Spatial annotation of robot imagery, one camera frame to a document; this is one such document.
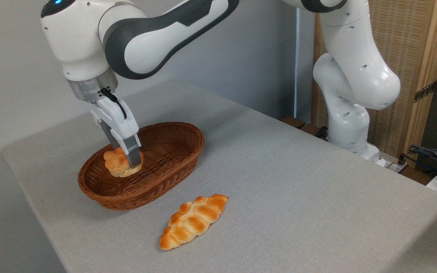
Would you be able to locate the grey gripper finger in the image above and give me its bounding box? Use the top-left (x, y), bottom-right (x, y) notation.
top-left (102, 127), bottom-right (123, 152)
top-left (121, 133), bottom-right (144, 168)

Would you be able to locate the white power strip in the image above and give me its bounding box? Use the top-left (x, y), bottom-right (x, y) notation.
top-left (377, 154), bottom-right (409, 174)

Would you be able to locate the brown wooden base board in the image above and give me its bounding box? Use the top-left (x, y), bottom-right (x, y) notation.
top-left (281, 116), bottom-right (330, 141)

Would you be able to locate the long braided bread loaf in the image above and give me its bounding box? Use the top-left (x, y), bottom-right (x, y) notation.
top-left (159, 194), bottom-right (229, 251)

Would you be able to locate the brass screen hinge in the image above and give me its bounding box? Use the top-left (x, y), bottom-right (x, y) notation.
top-left (413, 81), bottom-right (437, 103)

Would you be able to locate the round knotted bread roll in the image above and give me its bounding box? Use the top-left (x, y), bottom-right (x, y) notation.
top-left (103, 147), bottom-right (144, 178)

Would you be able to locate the brown oval wicker basket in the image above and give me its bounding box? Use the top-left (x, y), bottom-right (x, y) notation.
top-left (77, 122), bottom-right (205, 211)

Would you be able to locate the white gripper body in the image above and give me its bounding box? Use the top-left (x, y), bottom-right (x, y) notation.
top-left (90, 97), bottom-right (139, 140)

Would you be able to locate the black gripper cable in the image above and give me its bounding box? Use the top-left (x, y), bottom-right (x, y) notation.
top-left (101, 88), bottom-right (128, 120)

